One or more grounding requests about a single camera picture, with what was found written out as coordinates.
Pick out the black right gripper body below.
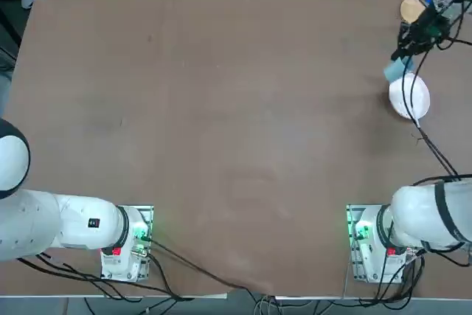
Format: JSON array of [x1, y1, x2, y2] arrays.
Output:
[[414, 4, 449, 39]]

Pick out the blue plastic cup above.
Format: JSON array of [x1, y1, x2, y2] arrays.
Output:
[[383, 57, 414, 82]]

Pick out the pink plate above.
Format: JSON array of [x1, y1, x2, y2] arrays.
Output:
[[388, 74, 431, 120]]

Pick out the light wooden stand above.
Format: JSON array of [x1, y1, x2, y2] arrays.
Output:
[[400, 0, 426, 24]]

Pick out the black cable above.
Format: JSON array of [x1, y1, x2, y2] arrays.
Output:
[[16, 252, 195, 301], [147, 238, 276, 296], [401, 47, 462, 179], [372, 252, 427, 303]]

